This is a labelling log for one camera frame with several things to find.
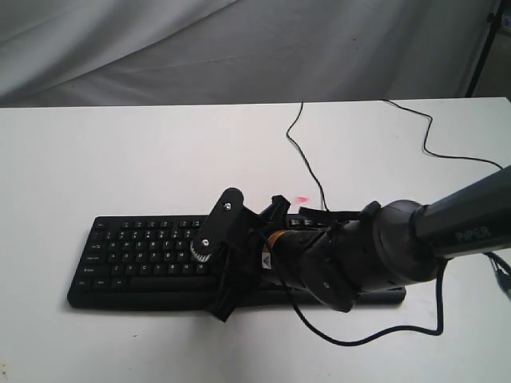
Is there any black acer keyboard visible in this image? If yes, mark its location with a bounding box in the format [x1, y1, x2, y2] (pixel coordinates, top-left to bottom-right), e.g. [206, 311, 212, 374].
[65, 211, 407, 311]

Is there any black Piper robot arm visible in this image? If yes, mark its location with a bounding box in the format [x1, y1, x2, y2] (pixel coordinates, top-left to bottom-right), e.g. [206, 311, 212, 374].
[193, 168, 510, 320]

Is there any black keyboard cable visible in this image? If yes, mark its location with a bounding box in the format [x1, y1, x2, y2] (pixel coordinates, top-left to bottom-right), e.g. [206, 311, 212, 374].
[285, 102, 332, 212]

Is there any black tripod stand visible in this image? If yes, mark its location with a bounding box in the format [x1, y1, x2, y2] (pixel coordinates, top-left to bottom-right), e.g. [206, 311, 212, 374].
[465, 0, 505, 98]

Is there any black USB cable with plug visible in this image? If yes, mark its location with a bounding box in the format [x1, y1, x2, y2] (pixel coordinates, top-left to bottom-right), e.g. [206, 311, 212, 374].
[381, 98, 511, 298]

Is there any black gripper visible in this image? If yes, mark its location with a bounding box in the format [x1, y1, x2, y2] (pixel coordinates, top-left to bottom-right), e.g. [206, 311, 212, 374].
[207, 195, 291, 322]

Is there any grey backdrop cloth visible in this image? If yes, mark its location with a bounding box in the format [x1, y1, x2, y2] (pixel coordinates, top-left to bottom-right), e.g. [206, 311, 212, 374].
[1, 1, 501, 107]

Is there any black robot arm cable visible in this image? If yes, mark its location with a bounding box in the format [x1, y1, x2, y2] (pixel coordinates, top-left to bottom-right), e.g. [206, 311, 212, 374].
[255, 233, 445, 346]

